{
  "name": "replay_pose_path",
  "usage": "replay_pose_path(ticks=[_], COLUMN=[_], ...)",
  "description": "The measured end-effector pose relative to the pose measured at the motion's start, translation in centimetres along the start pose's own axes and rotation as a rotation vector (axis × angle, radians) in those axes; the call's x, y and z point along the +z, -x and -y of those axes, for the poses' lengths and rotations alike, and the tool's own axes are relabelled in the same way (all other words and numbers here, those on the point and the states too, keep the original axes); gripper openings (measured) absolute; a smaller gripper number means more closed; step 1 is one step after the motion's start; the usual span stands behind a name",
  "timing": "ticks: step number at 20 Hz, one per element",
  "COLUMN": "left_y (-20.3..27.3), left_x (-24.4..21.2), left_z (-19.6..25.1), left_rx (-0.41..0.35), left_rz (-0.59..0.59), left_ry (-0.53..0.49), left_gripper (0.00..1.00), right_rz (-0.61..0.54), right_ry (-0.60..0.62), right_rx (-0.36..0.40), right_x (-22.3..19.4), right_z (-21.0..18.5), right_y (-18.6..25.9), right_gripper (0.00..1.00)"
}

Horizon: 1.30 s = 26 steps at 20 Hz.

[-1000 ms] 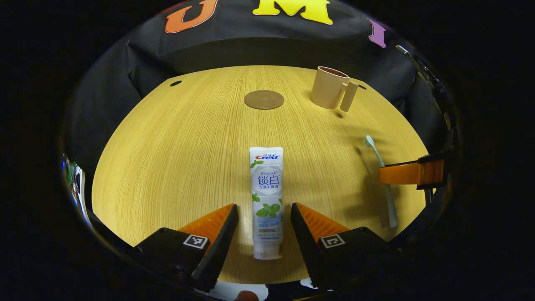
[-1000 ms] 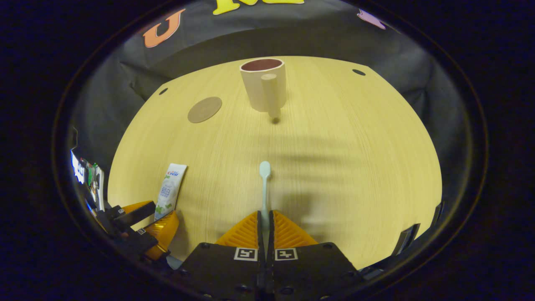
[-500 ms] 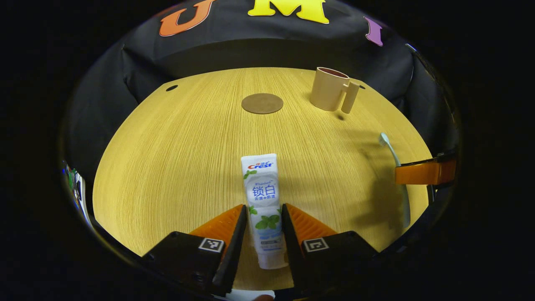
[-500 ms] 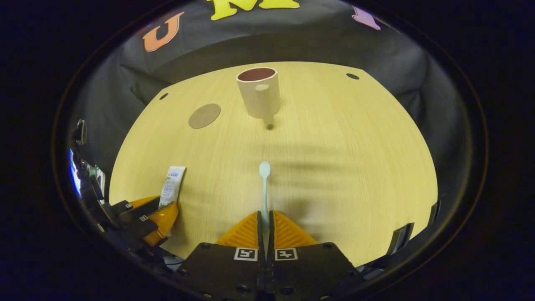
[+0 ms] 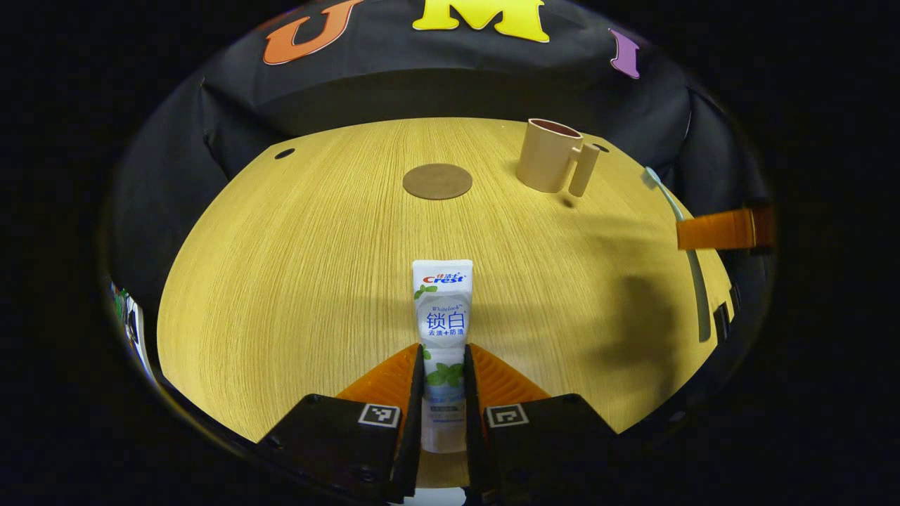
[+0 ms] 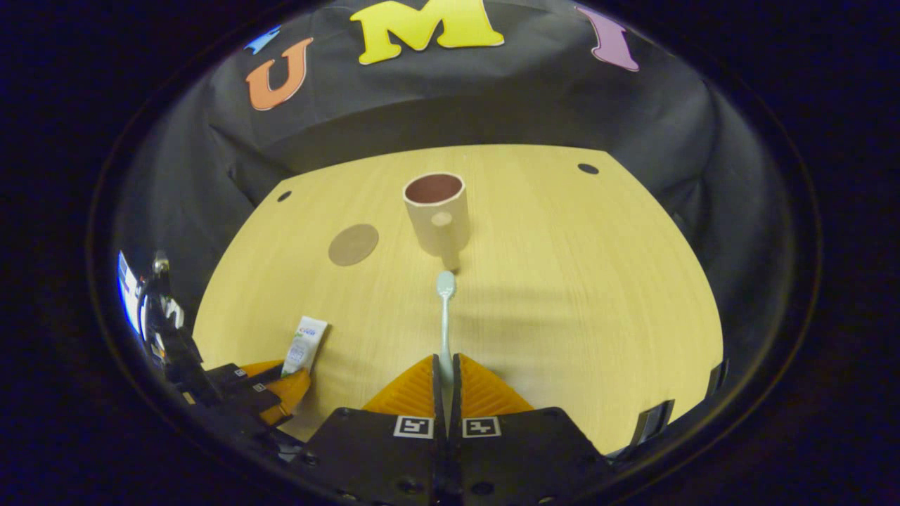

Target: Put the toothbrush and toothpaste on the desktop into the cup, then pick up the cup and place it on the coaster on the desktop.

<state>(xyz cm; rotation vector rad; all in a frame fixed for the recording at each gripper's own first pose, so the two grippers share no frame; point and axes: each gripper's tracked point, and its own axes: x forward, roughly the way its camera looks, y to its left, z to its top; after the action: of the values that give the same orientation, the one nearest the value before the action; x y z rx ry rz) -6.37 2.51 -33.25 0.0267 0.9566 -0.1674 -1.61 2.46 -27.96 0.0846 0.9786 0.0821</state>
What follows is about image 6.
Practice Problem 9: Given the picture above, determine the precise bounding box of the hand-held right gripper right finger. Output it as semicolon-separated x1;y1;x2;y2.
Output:
450;353;612;506

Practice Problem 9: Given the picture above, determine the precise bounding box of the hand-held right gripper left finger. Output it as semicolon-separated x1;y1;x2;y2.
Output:
299;353;449;506

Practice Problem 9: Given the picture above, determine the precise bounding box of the white toothpaste tube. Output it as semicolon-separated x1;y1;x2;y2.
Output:
281;316;329;378

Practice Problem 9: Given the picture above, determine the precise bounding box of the pale green toothbrush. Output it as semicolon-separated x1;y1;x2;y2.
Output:
436;271;456;380

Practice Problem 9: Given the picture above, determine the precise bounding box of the round grey-brown coaster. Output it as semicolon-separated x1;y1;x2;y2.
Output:
328;223;380;267

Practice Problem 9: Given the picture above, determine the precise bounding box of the beige cup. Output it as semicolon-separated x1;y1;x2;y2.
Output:
403;173;470;271

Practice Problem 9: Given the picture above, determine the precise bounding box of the blue and white panel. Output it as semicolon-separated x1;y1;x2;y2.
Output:
118;252;141;331

